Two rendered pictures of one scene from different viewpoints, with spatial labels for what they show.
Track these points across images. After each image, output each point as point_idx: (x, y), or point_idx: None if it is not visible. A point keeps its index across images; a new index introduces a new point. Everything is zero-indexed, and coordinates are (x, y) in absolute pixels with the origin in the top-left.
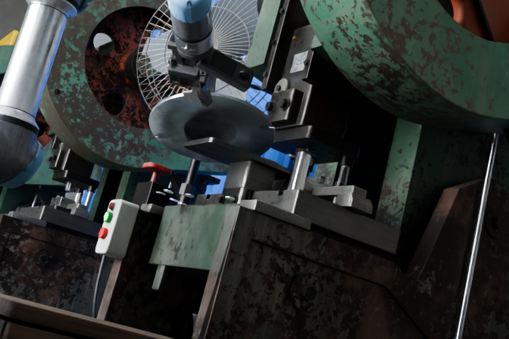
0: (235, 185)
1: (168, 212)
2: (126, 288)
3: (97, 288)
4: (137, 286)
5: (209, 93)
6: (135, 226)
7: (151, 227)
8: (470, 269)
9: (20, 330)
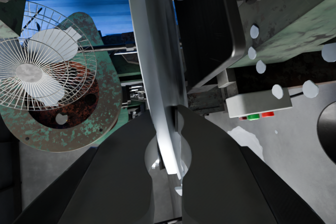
0: None
1: (240, 63)
2: (304, 72)
3: (298, 94)
4: (298, 63)
5: (212, 175)
6: (254, 88)
7: (247, 72)
8: None
9: None
